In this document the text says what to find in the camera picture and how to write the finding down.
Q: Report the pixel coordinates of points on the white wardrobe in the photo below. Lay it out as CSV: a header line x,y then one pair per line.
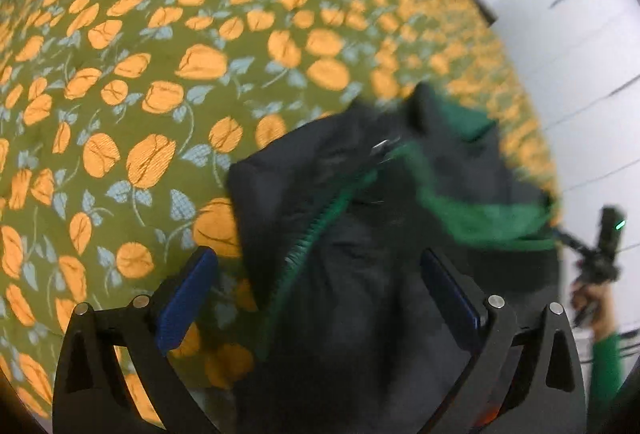
x,y
575,38

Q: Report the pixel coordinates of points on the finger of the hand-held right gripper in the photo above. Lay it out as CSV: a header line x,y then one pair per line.
x,y
572,241

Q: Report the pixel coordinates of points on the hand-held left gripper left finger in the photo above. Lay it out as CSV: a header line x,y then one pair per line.
x,y
180,309

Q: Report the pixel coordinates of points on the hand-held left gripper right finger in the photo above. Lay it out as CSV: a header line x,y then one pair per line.
x,y
457,299

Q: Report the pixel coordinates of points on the person's right hand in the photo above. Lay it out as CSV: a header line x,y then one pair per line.
x,y
597,309

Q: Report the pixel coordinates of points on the green quilt with orange flowers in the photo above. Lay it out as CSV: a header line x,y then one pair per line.
x,y
150,38

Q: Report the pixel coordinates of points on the black puffer jacket green lining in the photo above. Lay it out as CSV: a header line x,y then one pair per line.
x,y
375,289

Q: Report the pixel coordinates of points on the person's right forearm green sleeve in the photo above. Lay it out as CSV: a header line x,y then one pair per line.
x,y
610,379

